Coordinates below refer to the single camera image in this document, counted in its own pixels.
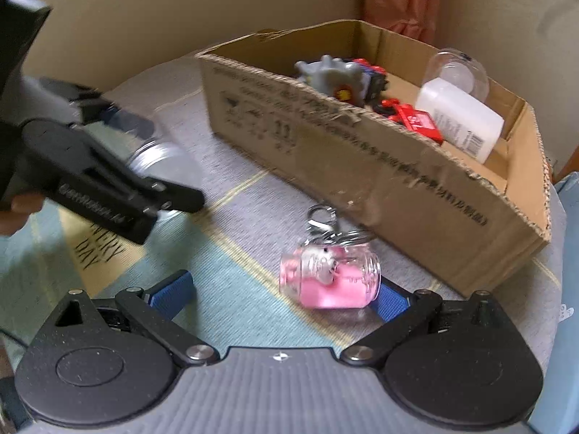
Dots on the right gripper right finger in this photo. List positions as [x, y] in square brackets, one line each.
[403, 314]

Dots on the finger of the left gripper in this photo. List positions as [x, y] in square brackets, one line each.
[167, 195]
[94, 108]

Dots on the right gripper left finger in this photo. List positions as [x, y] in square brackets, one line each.
[151, 311]

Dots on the clear plastic jar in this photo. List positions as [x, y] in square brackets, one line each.
[151, 150]

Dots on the pink keychain bottle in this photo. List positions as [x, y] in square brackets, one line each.
[332, 269]

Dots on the red toy car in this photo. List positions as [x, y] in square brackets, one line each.
[412, 119]

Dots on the white translucent plastic bottle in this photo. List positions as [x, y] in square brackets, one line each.
[463, 121]

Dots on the grey cartoon figure toy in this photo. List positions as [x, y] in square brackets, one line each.
[335, 78]

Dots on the clear square dome container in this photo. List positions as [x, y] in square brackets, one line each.
[461, 70]

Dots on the black red blue toy block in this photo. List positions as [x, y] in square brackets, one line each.
[374, 80]

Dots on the person left hand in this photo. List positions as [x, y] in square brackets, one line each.
[21, 208]

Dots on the cardboard box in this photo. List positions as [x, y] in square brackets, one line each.
[471, 224]

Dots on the blue floral bed sheet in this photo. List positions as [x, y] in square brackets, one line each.
[557, 409]

